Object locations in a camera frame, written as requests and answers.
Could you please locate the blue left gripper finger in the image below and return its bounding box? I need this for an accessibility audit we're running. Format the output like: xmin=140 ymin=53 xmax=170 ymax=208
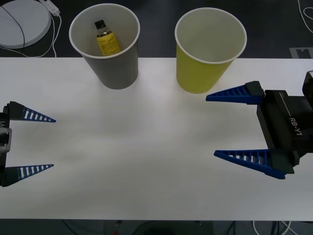
xmin=2 ymin=101 xmax=57 ymax=123
xmin=0 ymin=164 xmax=54 ymax=188

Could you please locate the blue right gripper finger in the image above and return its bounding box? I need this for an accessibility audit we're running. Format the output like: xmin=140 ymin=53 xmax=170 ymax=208
xmin=213 ymin=148 xmax=295 ymax=180
xmin=205 ymin=81 xmax=266 ymax=105

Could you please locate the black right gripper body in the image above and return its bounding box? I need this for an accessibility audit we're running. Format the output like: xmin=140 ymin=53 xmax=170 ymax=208
xmin=256 ymin=90 xmax=313 ymax=167

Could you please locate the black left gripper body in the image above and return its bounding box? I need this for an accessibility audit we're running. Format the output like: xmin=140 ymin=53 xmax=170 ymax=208
xmin=0 ymin=112 xmax=11 ymax=172

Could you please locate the yellow plastic bottle black cap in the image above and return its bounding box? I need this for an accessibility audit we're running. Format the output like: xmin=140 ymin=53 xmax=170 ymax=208
xmin=94 ymin=20 xmax=122 ymax=57

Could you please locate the yellow-green plastic bin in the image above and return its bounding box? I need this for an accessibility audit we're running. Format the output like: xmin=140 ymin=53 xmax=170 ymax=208
xmin=174 ymin=7 xmax=247 ymax=94

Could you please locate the white round disc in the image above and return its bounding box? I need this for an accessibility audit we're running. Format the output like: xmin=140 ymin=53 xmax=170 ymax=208
xmin=0 ymin=4 xmax=52 ymax=49

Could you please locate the grey plastic bin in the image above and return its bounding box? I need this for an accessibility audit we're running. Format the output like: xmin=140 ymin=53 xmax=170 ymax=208
xmin=69 ymin=3 xmax=141 ymax=91

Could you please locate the white power strip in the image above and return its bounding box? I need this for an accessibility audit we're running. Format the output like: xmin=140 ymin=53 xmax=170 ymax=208
xmin=40 ymin=0 xmax=61 ymax=15

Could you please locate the white cable under table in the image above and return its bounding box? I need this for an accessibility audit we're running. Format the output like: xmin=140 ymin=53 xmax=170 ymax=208
xmin=252 ymin=220 xmax=293 ymax=235

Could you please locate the white power strip cable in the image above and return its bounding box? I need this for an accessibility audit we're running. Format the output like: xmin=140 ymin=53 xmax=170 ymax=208
xmin=0 ymin=13 xmax=62 ymax=58

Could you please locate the thin black cable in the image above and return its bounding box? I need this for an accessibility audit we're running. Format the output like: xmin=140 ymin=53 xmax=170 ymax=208
xmin=0 ymin=6 xmax=26 ymax=58

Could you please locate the white looped cable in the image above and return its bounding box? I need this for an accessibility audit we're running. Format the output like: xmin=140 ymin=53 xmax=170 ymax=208
xmin=297 ymin=0 xmax=313 ymax=35

